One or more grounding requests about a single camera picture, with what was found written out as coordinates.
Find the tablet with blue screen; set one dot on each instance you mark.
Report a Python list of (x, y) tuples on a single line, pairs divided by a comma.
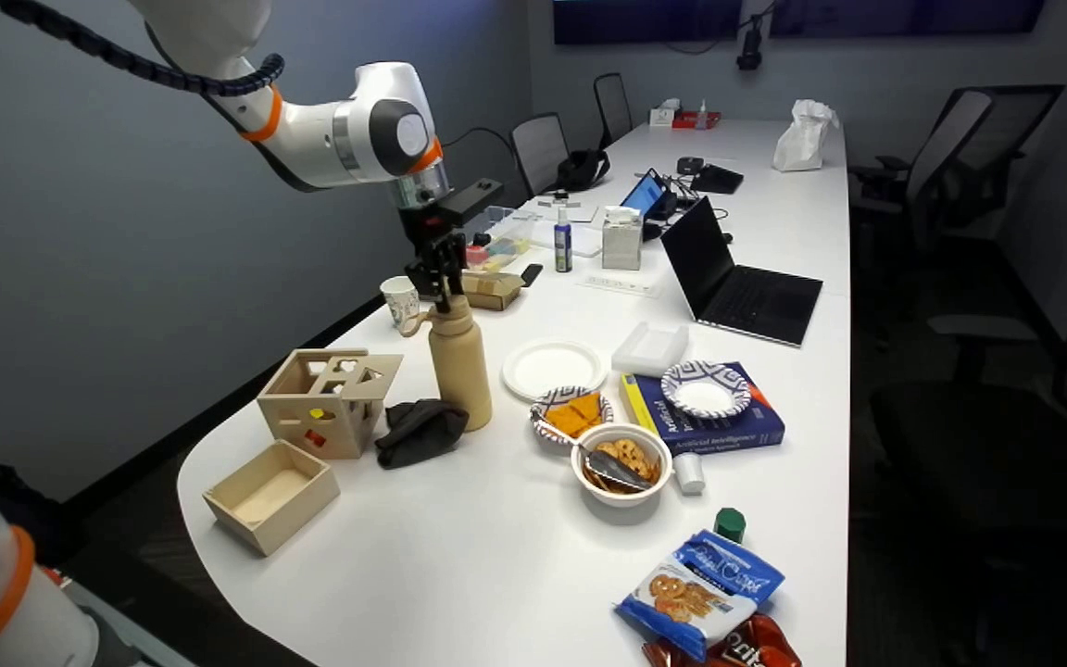
[(647, 194)]

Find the blue book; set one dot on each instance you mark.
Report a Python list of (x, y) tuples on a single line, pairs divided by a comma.
[(718, 430)]

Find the blue snack bag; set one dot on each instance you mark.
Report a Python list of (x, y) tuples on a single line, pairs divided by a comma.
[(701, 596)]

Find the small black phone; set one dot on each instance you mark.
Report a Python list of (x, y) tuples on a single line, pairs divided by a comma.
[(531, 276)]

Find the green small cap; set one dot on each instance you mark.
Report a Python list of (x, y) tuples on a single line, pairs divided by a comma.
[(732, 524)]

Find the black pouch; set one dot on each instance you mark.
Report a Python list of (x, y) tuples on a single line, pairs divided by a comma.
[(718, 180)]

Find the grey office chair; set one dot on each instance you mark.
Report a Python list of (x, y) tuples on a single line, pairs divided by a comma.
[(954, 149), (538, 149), (1000, 422), (613, 108)]

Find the white tissue box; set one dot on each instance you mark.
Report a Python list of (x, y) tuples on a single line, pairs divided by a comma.
[(661, 118)]

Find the white round plate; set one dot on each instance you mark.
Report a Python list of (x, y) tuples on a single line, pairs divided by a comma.
[(553, 371)]

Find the beige bottle lid with loop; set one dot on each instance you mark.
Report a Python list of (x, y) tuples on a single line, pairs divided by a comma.
[(453, 316)]

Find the red snack bag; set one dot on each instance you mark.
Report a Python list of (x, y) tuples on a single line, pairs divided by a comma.
[(759, 650)]

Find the black cloth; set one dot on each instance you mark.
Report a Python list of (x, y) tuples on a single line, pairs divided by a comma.
[(418, 430)]

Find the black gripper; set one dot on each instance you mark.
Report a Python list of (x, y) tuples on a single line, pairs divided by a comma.
[(435, 234)]

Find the wall mounted tv screen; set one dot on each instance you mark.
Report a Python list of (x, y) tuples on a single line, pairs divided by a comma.
[(905, 18), (647, 22)]

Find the white plastic bag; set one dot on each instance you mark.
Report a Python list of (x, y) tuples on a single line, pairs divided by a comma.
[(803, 138)]

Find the beige bottle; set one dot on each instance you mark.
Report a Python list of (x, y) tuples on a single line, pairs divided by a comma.
[(460, 375)]

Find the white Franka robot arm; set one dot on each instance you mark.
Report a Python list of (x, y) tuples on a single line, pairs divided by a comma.
[(323, 134)]

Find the white bowl with cookies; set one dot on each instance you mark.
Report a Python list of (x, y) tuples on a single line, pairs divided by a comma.
[(624, 470)]

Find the black laptop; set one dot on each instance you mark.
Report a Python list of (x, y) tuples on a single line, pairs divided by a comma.
[(732, 292)]

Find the open wooden box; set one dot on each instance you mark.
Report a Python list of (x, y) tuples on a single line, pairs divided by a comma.
[(272, 493)]

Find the small white container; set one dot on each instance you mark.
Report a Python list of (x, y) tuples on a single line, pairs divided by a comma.
[(690, 475)]

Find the brown cardboard box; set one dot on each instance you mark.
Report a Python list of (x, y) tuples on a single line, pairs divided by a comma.
[(497, 292)]

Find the patterned bowl with orange chips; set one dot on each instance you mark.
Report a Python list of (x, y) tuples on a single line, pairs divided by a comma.
[(573, 413)]

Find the white carton box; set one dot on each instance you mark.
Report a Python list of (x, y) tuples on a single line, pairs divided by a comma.
[(618, 238)]

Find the blue patterned paper plate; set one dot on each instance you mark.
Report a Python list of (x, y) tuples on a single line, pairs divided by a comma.
[(703, 395)]

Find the white plastic food container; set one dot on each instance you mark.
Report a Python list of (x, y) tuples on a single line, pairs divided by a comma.
[(649, 349)]

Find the metal spoon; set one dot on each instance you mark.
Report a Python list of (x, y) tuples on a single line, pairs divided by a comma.
[(610, 470)]

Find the wooden shape sorter cube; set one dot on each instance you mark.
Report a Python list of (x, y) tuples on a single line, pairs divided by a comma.
[(329, 401)]

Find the red box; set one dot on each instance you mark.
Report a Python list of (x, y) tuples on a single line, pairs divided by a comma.
[(696, 119)]

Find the clear bin with markers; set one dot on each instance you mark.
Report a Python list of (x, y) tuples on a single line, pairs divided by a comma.
[(501, 245)]

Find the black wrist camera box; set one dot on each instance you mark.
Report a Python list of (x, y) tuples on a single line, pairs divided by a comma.
[(470, 197)]

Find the black webcam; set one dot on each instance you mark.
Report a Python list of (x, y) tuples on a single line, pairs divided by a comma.
[(752, 43)]

